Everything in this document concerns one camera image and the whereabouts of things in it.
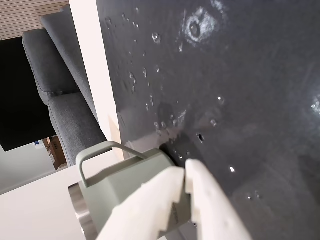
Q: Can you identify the black flat panel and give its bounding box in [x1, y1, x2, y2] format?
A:
[0, 37, 57, 153]

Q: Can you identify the grey fabric sofa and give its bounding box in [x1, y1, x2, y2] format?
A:
[21, 5, 111, 167]

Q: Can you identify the brown cardboard box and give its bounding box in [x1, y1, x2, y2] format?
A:
[42, 134, 69, 171]

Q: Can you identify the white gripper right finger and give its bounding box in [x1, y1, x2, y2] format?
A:
[184, 158, 254, 240]

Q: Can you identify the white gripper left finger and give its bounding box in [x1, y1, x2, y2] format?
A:
[96, 166, 186, 240]

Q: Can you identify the dark grey table mat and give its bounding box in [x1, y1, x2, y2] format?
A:
[96, 0, 320, 240]

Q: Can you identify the pale green steel-rimmed mug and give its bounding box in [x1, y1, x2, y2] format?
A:
[67, 141, 198, 240]

